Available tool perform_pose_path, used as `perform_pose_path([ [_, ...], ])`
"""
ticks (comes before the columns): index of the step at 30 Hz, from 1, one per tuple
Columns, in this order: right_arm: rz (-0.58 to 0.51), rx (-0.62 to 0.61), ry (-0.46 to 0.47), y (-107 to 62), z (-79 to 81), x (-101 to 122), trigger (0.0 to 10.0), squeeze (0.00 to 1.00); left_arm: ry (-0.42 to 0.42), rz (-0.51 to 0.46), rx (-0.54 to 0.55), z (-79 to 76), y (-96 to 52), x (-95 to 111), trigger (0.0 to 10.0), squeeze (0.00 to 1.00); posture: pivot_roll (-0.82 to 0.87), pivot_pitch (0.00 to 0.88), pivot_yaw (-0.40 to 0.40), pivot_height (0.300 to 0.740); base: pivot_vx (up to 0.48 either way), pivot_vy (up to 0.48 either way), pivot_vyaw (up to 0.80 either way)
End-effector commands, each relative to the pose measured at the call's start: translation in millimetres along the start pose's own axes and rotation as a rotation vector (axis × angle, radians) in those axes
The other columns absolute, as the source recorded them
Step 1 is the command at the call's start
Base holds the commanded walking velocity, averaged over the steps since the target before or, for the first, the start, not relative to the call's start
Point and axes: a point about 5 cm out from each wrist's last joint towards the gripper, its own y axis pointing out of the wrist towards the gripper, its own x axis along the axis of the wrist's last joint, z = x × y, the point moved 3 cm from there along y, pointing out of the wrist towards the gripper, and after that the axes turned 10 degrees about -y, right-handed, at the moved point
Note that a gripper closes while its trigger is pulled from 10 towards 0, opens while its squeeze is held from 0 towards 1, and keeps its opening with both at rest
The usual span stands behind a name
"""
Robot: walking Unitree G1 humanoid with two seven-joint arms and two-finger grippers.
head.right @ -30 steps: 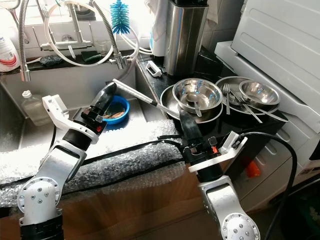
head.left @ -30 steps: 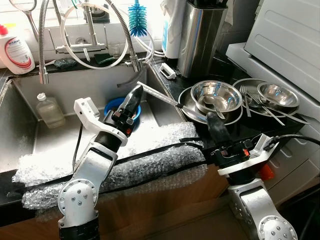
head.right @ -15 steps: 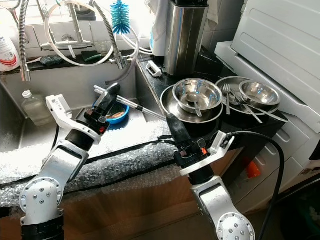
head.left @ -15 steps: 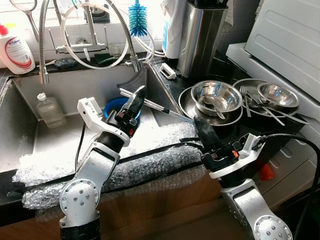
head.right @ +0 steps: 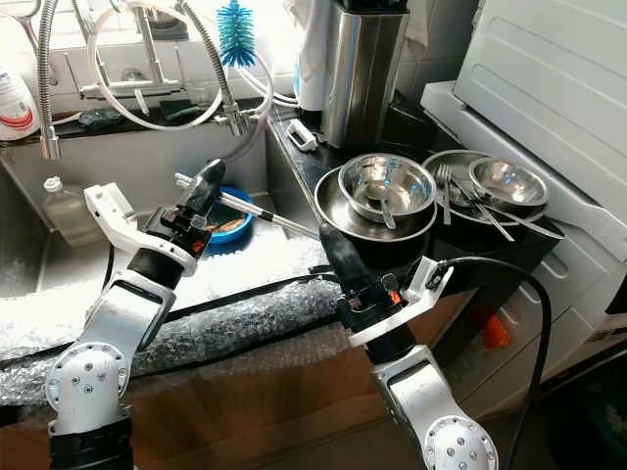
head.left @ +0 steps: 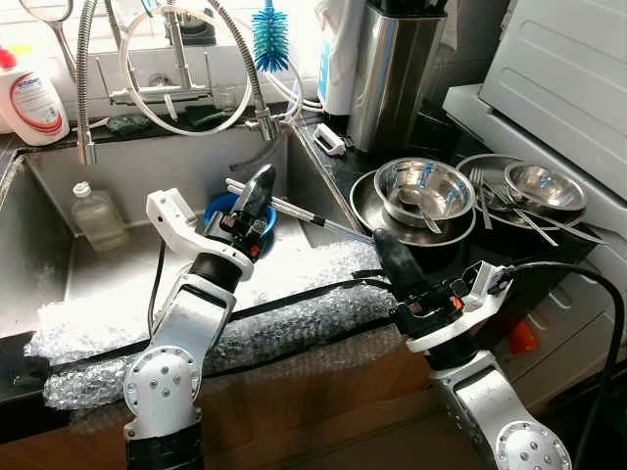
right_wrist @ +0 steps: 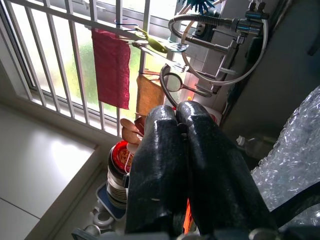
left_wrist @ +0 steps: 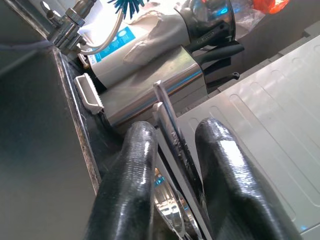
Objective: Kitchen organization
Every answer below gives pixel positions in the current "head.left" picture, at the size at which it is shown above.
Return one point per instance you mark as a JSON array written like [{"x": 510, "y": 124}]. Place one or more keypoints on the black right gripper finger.
[
  {"x": 411, "y": 274},
  {"x": 394, "y": 269}
]

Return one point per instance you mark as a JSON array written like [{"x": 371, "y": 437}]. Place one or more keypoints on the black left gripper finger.
[
  {"x": 251, "y": 194},
  {"x": 266, "y": 191}
]

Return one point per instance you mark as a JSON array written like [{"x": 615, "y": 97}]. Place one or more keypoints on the steel chopstick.
[
  {"x": 294, "y": 206},
  {"x": 348, "y": 230}
]

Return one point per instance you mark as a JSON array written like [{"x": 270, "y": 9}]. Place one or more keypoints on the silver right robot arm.
[{"x": 490, "y": 411}]

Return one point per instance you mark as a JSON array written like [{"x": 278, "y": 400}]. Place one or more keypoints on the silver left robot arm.
[{"x": 167, "y": 372}]

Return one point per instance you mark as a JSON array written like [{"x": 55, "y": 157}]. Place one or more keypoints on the blue plastic bowl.
[{"x": 214, "y": 208}]

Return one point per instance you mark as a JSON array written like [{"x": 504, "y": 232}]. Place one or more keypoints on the steel spoon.
[{"x": 416, "y": 211}]

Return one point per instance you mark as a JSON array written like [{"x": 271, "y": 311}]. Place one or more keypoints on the large shallow steel basin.
[{"x": 364, "y": 211}]

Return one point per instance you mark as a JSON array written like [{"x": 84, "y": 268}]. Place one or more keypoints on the white plastic clip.
[{"x": 330, "y": 142}]

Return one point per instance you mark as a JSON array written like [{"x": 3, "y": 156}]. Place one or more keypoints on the medium steel bowl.
[{"x": 431, "y": 186}]

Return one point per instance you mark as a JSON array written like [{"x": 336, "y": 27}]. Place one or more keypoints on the green sponge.
[{"x": 204, "y": 116}]

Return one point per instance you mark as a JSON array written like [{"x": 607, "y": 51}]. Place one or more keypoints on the small orange object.
[{"x": 523, "y": 338}]

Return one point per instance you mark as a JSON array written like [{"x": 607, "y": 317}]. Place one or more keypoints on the steel fork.
[
  {"x": 477, "y": 196},
  {"x": 519, "y": 220}
]

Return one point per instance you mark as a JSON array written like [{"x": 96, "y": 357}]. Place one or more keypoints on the stainless steel sink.
[{"x": 147, "y": 176}]

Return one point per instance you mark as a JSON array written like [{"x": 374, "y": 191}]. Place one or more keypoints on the brown wooden cabinet front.
[{"x": 323, "y": 392}]

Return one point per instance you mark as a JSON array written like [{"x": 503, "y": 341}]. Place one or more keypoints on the round steel plate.
[{"x": 495, "y": 164}]

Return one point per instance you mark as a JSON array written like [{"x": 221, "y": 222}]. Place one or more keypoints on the white water filter blue label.
[{"x": 338, "y": 69}]

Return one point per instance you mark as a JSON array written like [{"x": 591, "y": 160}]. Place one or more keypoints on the dark green scouring pad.
[{"x": 125, "y": 124}]

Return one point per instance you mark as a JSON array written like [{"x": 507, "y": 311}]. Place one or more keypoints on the clear bottle with white cap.
[{"x": 98, "y": 220}]

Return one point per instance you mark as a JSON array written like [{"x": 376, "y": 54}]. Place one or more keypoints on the teal bottle brush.
[{"x": 271, "y": 34}]

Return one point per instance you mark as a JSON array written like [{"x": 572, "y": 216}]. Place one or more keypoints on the white cabinet drawers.
[{"x": 588, "y": 323}]

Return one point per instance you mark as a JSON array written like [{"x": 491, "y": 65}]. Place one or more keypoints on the small steel bowl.
[{"x": 544, "y": 186}]

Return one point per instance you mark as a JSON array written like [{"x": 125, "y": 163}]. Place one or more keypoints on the long steel cutlery rod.
[{"x": 568, "y": 232}]

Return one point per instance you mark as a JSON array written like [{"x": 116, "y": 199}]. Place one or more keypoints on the steel knife block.
[{"x": 392, "y": 78}]

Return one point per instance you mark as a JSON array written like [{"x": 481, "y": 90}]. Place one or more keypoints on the black holder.
[{"x": 196, "y": 24}]

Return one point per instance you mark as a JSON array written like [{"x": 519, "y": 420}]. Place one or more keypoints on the clear plastic tube loop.
[{"x": 123, "y": 69}]

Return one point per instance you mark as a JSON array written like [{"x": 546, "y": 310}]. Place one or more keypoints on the large white countertop appliance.
[{"x": 558, "y": 88}]

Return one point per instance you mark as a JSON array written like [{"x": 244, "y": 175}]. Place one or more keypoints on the white detergent bottle red label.
[{"x": 29, "y": 98}]

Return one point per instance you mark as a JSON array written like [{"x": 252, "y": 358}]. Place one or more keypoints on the steel wall tap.
[{"x": 162, "y": 95}]

